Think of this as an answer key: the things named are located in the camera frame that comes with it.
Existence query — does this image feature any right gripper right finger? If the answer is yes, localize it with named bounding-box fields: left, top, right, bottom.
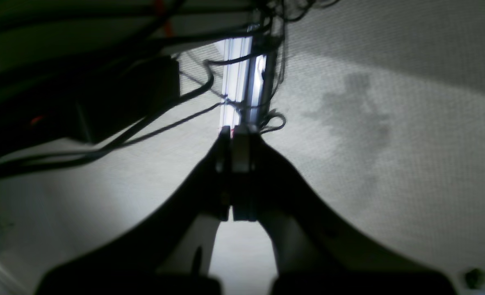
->
left=231, top=126, right=456, bottom=295

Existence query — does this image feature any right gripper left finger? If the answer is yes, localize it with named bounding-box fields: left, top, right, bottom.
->
left=35, top=126, right=231, bottom=295

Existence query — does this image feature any black power adapter box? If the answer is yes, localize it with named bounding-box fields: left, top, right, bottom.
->
left=0, top=56, right=180, bottom=158

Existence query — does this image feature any aluminium frame rail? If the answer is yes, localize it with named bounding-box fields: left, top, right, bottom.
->
left=215, top=32, right=280, bottom=134

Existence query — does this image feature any black cable bundle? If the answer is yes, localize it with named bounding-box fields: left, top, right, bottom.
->
left=0, top=0, right=341, bottom=183

